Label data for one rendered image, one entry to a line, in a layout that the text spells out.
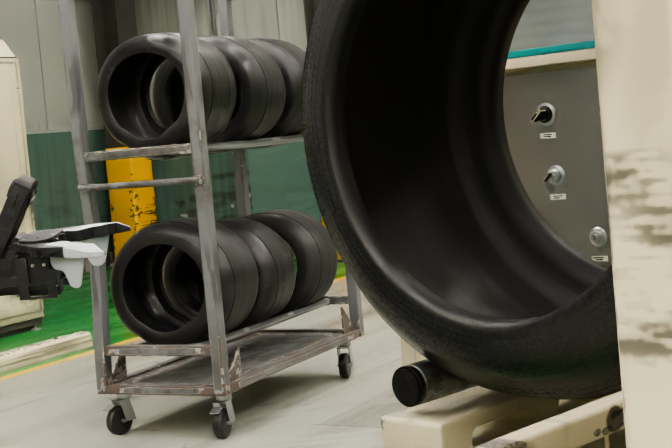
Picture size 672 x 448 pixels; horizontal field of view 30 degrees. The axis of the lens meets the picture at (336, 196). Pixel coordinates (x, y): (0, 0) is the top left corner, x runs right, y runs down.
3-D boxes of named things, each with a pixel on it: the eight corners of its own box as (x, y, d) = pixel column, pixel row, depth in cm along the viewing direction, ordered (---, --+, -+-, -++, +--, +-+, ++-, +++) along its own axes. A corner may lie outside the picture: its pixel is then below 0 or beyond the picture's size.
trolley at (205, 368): (257, 371, 635) (221, -10, 625) (370, 372, 607) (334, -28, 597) (96, 439, 516) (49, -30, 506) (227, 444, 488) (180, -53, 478)
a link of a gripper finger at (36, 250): (83, 254, 167) (43, 249, 172) (81, 241, 167) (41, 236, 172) (55, 262, 163) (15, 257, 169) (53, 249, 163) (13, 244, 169)
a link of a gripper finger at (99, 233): (126, 257, 181) (65, 270, 177) (121, 217, 180) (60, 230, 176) (135, 260, 179) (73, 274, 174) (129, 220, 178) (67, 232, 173)
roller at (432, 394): (576, 346, 160) (573, 311, 160) (606, 348, 157) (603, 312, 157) (391, 406, 136) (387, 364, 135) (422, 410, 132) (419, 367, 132)
